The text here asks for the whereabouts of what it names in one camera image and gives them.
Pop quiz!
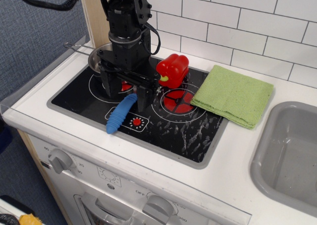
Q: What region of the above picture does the wooden side post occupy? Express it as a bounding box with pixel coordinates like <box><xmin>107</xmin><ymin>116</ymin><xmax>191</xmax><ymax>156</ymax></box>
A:
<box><xmin>81</xmin><ymin>0</ymin><xmax>109</xmax><ymax>48</ymax></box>

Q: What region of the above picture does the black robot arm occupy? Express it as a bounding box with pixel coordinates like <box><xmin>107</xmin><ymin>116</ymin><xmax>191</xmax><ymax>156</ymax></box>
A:
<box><xmin>97</xmin><ymin>0</ymin><xmax>159</xmax><ymax>112</ymax></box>

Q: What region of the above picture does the yellow object at corner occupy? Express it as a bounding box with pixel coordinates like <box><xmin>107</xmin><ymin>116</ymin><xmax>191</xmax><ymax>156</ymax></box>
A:
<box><xmin>18</xmin><ymin>214</ymin><xmax>43</xmax><ymax>225</ymax></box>

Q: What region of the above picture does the green napkin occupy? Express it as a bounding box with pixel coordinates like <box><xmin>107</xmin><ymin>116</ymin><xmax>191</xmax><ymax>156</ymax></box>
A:
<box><xmin>191</xmin><ymin>65</ymin><xmax>273</xmax><ymax>129</ymax></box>

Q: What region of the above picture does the red toy bell pepper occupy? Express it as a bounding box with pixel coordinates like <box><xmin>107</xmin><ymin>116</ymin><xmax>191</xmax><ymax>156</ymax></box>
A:
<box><xmin>156</xmin><ymin>54</ymin><xmax>189</xmax><ymax>89</ymax></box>

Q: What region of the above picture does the black toy stovetop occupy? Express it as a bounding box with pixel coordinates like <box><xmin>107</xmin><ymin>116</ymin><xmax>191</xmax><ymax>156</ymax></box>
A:
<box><xmin>47</xmin><ymin>67</ymin><xmax>228</xmax><ymax>169</ymax></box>

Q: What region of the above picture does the grey plastic sink basin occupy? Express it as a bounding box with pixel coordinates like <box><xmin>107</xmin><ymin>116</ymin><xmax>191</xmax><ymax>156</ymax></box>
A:
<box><xmin>250</xmin><ymin>102</ymin><xmax>317</xmax><ymax>217</ymax></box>

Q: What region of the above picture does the grey oven knob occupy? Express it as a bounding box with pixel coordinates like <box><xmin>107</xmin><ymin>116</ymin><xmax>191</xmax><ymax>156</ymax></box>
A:
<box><xmin>142</xmin><ymin>195</ymin><xmax>174</xmax><ymax>225</ymax></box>
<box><xmin>48</xmin><ymin>149</ymin><xmax>73</xmax><ymax>174</ymax></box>

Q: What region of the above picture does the blue handled metal spoon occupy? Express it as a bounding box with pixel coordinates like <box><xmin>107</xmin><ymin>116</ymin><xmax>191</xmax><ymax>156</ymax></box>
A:
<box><xmin>106</xmin><ymin>93</ymin><xmax>137</xmax><ymax>134</ymax></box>

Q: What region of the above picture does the white toy oven front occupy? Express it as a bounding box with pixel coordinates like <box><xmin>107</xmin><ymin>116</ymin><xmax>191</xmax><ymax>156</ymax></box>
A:
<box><xmin>28</xmin><ymin>135</ymin><xmax>230</xmax><ymax>225</ymax></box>

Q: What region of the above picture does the grey right oven knob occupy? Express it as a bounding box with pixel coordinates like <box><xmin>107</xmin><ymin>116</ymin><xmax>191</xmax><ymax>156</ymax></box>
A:
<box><xmin>142</xmin><ymin>195</ymin><xmax>174</xmax><ymax>225</ymax></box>

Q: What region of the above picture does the grey left oven knob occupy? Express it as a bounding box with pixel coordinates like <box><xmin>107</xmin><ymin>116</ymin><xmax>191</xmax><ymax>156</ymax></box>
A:
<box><xmin>48</xmin><ymin>149</ymin><xmax>73</xmax><ymax>174</ymax></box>

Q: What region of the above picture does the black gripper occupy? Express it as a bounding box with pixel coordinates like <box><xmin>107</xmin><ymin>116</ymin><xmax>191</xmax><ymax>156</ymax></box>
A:
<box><xmin>97</xmin><ymin>35</ymin><xmax>159</xmax><ymax>112</ymax></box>

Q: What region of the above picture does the stainless steel saucepan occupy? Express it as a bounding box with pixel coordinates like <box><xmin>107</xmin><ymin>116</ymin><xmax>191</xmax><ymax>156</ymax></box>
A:
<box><xmin>63</xmin><ymin>42</ymin><xmax>112</xmax><ymax>74</ymax></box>

